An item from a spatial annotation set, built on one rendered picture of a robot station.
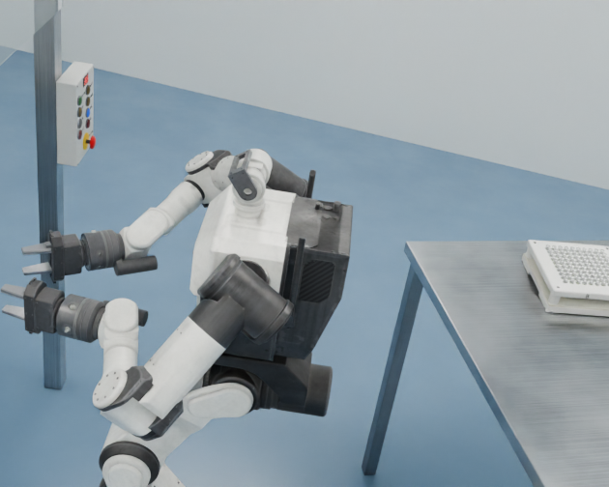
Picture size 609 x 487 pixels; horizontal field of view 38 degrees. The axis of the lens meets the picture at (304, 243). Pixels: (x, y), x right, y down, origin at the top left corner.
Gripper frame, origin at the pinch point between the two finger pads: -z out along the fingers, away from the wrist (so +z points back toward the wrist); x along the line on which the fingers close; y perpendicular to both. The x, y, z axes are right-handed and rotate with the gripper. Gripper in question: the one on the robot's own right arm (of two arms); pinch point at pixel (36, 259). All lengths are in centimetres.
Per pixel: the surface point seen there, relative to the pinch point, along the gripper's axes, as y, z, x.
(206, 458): 19, 56, 103
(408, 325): -6, 105, 39
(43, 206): 69, 17, 29
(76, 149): 63, 26, 7
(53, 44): 66, 20, -24
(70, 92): 64, 24, -10
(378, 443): -6, 105, 88
